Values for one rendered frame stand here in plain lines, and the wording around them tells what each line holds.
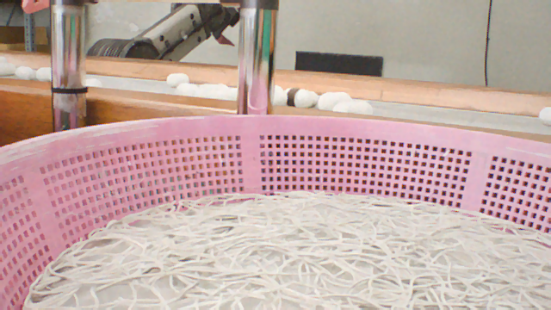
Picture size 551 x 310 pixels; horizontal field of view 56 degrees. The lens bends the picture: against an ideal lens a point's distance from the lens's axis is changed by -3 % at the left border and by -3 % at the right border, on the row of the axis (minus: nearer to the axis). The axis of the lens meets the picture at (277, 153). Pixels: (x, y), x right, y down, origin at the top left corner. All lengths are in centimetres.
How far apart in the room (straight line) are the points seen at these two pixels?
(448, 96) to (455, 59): 192
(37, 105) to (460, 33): 229
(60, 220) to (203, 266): 7
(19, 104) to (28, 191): 27
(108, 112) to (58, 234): 20
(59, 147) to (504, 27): 244
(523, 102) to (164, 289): 56
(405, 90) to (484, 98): 10
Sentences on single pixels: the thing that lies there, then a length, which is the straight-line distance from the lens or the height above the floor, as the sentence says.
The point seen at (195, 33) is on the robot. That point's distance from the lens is 132.
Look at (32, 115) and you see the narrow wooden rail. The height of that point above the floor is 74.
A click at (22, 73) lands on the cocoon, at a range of 81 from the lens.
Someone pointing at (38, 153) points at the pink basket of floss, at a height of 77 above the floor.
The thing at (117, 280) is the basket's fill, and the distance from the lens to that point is 18.
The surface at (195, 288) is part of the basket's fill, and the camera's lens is 18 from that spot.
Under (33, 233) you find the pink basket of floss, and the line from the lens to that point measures 21.
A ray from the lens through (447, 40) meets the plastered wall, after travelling 261.
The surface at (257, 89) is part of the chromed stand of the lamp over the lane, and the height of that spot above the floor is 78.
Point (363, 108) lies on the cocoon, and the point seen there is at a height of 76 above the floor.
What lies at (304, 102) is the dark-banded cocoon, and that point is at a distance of 55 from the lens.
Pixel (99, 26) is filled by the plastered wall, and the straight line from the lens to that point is 341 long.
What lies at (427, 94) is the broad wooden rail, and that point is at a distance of 69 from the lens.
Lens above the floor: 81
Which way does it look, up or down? 12 degrees down
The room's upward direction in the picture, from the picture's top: 3 degrees clockwise
